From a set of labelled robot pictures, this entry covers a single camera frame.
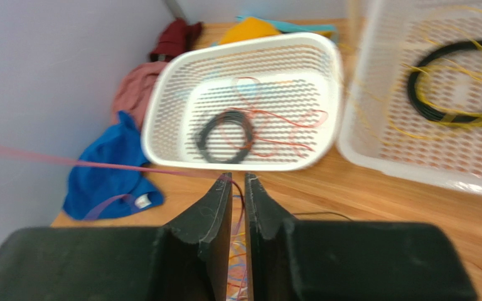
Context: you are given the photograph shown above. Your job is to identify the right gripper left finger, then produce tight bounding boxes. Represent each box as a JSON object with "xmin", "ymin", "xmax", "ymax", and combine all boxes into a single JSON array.
[{"xmin": 0, "ymin": 173, "xmax": 232, "ymax": 300}]

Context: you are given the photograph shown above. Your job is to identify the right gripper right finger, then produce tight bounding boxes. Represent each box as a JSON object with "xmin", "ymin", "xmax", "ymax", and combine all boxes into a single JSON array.
[{"xmin": 245, "ymin": 173, "xmax": 477, "ymax": 300}]

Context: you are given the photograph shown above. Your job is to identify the colourful wire pile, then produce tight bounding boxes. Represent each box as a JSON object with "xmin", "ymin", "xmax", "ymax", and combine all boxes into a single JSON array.
[{"xmin": 226, "ymin": 192, "xmax": 355, "ymax": 301}]

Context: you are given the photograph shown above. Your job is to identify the yellow wire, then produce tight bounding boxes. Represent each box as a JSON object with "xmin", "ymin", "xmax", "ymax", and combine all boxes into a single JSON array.
[{"xmin": 349, "ymin": 4, "xmax": 482, "ymax": 140}]

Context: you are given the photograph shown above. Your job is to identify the blue cloth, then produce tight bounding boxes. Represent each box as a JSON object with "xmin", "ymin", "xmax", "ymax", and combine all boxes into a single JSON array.
[{"xmin": 62, "ymin": 111, "xmax": 165, "ymax": 220}]

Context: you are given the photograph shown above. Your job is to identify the rectangular white plastic basket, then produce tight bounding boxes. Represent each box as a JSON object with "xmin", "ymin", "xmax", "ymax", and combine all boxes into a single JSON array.
[{"xmin": 338, "ymin": 1, "xmax": 482, "ymax": 195}]

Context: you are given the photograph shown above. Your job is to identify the rounded white plastic basket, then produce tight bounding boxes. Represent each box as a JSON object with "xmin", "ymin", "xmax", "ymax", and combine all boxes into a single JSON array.
[{"xmin": 141, "ymin": 33, "xmax": 343, "ymax": 171}]

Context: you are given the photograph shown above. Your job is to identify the pink cloth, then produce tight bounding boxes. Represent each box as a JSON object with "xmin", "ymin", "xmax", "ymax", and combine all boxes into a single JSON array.
[{"xmin": 110, "ymin": 61, "xmax": 168, "ymax": 129}]

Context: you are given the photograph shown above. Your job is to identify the maroon cloth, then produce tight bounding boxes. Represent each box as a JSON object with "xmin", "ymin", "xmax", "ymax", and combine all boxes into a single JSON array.
[{"xmin": 149, "ymin": 18, "xmax": 203, "ymax": 62}]

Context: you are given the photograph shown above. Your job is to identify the teal cloth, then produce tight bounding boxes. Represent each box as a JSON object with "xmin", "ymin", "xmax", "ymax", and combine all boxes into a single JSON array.
[{"xmin": 213, "ymin": 16, "xmax": 339, "ymax": 46}]

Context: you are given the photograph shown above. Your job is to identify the orange cloth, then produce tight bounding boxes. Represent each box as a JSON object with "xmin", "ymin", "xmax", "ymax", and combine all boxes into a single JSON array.
[{"xmin": 217, "ymin": 17, "xmax": 281, "ymax": 45}]

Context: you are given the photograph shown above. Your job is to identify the grey coiled cable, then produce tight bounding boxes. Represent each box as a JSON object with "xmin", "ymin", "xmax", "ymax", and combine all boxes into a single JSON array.
[{"xmin": 195, "ymin": 109, "xmax": 257, "ymax": 165}]

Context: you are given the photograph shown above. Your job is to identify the red wire in basket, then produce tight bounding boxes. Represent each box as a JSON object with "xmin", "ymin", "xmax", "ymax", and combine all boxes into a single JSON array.
[{"xmin": 220, "ymin": 76, "xmax": 329, "ymax": 159}]

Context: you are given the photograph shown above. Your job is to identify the metal corner rail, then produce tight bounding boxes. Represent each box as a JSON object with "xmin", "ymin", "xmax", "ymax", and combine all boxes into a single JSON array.
[{"xmin": 163, "ymin": 0, "xmax": 186, "ymax": 20}]

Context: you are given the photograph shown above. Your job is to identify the black coiled cable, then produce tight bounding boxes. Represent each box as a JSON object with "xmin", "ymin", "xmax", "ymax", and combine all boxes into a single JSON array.
[{"xmin": 406, "ymin": 40, "xmax": 482, "ymax": 124}]

